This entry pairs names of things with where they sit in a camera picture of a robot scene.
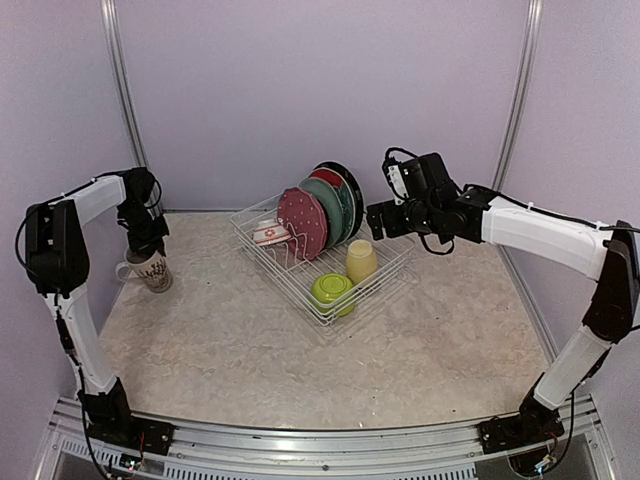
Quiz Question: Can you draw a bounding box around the black striped rim plate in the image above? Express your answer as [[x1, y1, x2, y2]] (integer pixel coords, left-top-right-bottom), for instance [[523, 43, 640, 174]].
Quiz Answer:
[[314, 161, 364, 239]]

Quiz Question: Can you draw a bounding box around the right aluminium frame post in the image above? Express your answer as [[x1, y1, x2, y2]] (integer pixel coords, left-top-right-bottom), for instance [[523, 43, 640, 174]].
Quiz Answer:
[[491, 0, 544, 191]]

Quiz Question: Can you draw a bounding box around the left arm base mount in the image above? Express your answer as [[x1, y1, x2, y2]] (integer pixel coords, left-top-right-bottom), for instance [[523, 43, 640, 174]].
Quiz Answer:
[[88, 416, 175, 456]]

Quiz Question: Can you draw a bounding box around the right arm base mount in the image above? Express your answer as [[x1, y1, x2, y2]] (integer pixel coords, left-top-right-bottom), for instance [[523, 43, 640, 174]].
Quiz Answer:
[[477, 412, 565, 454]]

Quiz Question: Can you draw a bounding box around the yellow mug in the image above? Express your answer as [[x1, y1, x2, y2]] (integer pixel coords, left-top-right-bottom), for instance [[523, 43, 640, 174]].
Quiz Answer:
[[346, 239, 378, 285]]

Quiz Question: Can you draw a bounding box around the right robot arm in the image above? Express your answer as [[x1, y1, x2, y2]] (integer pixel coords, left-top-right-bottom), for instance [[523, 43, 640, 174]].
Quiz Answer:
[[367, 185, 639, 444]]

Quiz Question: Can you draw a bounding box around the white wire dish rack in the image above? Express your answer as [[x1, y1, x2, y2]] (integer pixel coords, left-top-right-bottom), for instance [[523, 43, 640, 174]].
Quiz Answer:
[[230, 196, 415, 328]]

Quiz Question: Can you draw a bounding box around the teal green plate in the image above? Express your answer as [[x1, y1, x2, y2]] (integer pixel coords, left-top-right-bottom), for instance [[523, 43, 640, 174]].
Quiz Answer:
[[299, 177, 345, 249]]

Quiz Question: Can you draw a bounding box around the pink polka dot plate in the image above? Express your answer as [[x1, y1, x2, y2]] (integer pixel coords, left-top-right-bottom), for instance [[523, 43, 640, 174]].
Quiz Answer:
[[277, 187, 329, 261]]

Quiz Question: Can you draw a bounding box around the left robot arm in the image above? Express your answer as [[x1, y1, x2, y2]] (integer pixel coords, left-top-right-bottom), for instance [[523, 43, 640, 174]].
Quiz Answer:
[[14, 167, 170, 445]]

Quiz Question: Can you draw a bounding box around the white floral mug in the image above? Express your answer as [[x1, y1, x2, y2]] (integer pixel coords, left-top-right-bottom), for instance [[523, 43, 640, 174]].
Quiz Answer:
[[115, 249, 173, 294]]

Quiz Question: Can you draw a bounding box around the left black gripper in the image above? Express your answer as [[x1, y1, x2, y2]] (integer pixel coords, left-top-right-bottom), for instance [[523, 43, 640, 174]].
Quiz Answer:
[[118, 201, 170, 257]]

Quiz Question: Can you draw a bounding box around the red plate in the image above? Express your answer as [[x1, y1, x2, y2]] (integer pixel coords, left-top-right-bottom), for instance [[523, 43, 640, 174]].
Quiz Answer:
[[309, 168, 344, 189]]

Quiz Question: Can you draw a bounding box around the left aluminium frame post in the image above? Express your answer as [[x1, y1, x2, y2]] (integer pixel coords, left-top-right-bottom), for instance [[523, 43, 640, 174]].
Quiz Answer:
[[100, 0, 149, 167]]

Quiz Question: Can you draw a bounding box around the front aluminium rail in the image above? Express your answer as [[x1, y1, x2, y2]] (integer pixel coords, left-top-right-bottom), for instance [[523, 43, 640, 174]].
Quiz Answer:
[[32, 394, 616, 480]]

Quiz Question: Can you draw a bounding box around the aluminium frame post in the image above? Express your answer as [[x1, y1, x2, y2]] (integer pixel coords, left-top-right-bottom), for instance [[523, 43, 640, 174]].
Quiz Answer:
[[491, 0, 544, 191], [100, 0, 149, 167]]

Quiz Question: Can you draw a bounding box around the white bowl red pattern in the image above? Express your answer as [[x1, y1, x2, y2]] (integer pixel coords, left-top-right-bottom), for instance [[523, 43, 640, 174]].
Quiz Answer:
[[252, 219, 291, 246]]

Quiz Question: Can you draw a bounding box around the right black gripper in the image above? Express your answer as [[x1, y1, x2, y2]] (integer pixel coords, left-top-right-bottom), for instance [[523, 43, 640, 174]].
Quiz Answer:
[[368, 198, 440, 239]]

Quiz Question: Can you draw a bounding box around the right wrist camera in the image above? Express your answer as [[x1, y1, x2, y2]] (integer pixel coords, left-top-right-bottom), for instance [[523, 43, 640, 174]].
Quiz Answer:
[[382, 147, 450, 201]]

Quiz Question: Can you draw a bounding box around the lime green bowl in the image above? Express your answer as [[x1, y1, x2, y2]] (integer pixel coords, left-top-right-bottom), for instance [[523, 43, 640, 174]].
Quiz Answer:
[[311, 273, 356, 317]]

